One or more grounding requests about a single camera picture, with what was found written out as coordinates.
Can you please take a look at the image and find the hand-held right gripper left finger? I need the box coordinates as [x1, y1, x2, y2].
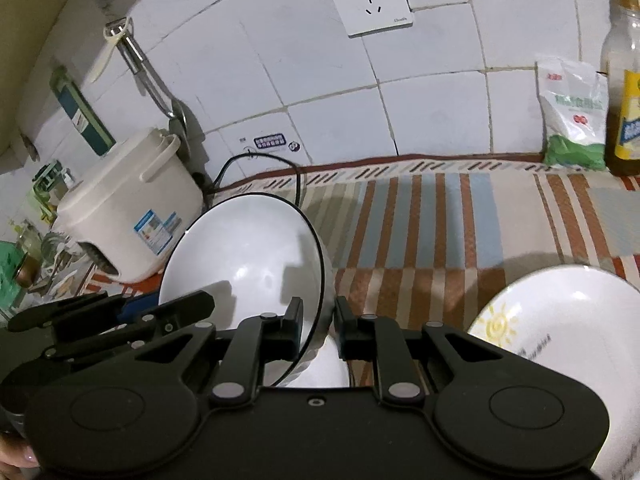
[132, 296, 305, 408]

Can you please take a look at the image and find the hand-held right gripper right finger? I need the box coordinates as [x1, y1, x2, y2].
[334, 296, 506, 407]

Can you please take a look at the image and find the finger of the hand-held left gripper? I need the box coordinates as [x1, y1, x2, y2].
[44, 290, 217, 370]
[7, 292, 162, 333]

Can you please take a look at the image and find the white bowl with dark rim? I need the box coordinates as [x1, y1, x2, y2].
[158, 192, 337, 388]

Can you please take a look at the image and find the person's left hand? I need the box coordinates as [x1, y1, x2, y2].
[0, 430, 40, 469]

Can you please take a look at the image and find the green plastic bag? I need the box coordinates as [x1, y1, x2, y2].
[0, 240, 28, 313]

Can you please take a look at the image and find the white rice cooker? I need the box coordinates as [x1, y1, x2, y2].
[52, 127, 206, 283]

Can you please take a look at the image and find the striped tablecloth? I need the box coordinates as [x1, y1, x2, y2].
[75, 155, 640, 391]

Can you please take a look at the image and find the dark green box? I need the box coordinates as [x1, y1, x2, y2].
[49, 66, 117, 157]

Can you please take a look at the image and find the white plate with sun print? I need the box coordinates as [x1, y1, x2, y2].
[467, 265, 640, 480]

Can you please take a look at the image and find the hanging metal ladle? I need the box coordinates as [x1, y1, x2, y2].
[102, 16, 196, 161]

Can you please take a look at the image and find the white and green salt bag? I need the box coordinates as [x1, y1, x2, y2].
[536, 56, 611, 171]

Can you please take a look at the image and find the oil bottle with yellow label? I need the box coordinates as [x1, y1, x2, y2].
[600, 0, 640, 177]

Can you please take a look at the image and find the black power cable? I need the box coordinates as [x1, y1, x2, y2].
[207, 152, 303, 208]

